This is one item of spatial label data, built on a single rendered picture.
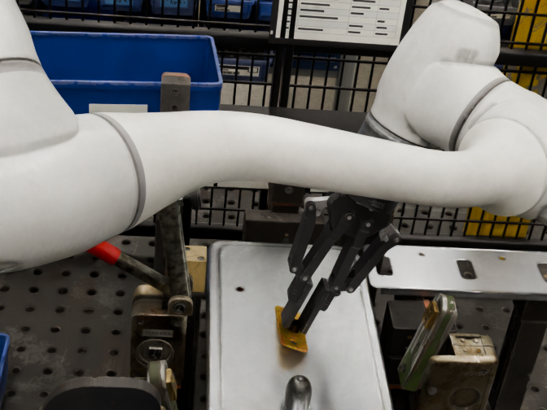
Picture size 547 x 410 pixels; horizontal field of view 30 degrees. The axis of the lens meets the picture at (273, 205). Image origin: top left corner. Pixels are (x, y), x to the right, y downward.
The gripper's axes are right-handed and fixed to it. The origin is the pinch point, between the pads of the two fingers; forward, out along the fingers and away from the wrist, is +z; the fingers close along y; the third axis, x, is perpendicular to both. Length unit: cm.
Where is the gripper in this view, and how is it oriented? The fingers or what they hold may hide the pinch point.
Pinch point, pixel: (304, 303)
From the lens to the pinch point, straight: 128.4
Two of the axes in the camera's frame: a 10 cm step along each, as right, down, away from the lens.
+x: -1.0, -4.8, 8.7
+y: 9.0, 3.4, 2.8
